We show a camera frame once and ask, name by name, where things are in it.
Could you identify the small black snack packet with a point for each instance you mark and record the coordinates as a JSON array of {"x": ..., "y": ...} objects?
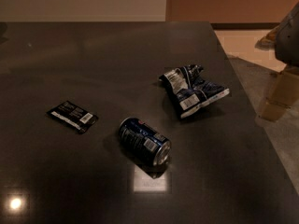
[{"x": 73, "y": 116}]

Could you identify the blue pepsi can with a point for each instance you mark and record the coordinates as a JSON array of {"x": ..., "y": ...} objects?
[{"x": 144, "y": 142}]

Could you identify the crumpled blue chip bag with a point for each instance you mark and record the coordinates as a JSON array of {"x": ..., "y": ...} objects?
[{"x": 188, "y": 91}]

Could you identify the cardboard box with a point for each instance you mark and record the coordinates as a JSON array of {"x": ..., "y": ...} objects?
[{"x": 281, "y": 93}]

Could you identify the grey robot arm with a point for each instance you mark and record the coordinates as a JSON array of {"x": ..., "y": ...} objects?
[{"x": 287, "y": 38}]

